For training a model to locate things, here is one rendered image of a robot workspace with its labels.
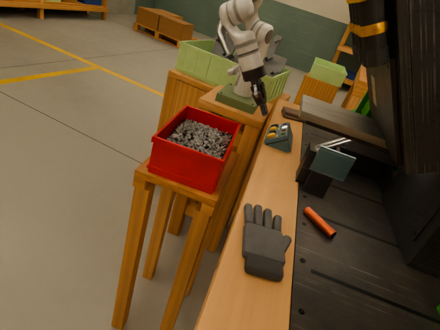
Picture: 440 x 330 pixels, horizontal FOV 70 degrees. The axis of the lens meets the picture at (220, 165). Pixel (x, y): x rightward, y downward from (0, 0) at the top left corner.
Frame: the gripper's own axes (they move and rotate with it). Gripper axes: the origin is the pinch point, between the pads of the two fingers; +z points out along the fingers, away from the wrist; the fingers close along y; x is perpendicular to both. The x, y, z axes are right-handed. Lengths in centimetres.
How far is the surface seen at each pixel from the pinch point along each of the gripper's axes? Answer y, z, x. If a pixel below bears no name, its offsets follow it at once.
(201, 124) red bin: -0.6, -0.9, 22.9
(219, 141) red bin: -7.3, 4.7, 16.2
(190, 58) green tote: 84, -21, 51
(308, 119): -29.8, -2.6, -15.1
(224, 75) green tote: 79, -6, 33
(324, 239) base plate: -41.9, 22.5, -13.4
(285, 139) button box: -1.9, 11.2, -4.4
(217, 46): 111, -22, 40
